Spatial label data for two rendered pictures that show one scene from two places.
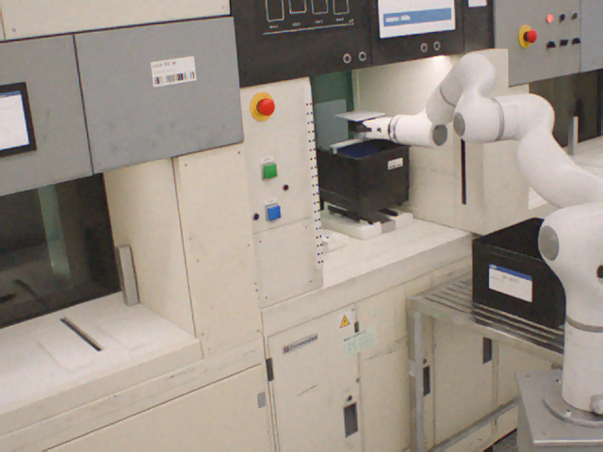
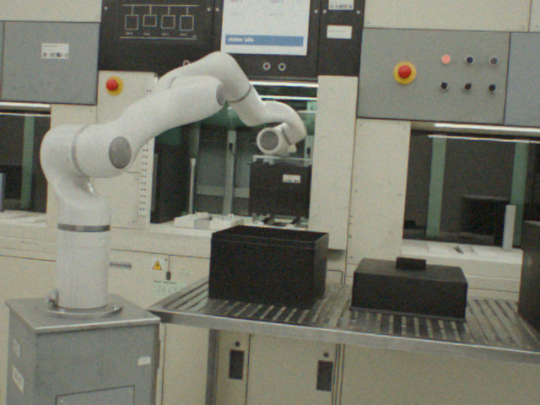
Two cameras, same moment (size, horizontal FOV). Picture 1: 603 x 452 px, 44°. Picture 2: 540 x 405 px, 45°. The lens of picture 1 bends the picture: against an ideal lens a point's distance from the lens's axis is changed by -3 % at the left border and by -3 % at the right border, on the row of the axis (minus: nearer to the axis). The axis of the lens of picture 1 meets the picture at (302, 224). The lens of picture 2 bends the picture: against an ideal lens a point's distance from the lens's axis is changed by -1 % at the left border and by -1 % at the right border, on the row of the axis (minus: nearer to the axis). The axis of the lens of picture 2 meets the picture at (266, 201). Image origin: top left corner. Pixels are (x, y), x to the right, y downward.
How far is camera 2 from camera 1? 2.09 m
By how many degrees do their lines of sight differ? 49
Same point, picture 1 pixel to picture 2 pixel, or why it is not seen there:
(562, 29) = (470, 73)
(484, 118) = (158, 87)
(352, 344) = (162, 288)
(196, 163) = (62, 110)
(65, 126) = not seen: outside the picture
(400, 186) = (297, 202)
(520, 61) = (394, 96)
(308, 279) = (132, 218)
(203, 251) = not seen: hidden behind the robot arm
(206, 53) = (77, 43)
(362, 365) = not seen: hidden behind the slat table
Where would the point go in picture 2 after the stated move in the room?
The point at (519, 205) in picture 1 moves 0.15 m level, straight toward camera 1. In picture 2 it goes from (385, 243) to (344, 243)
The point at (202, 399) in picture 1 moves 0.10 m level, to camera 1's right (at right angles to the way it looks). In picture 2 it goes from (37, 267) to (49, 272)
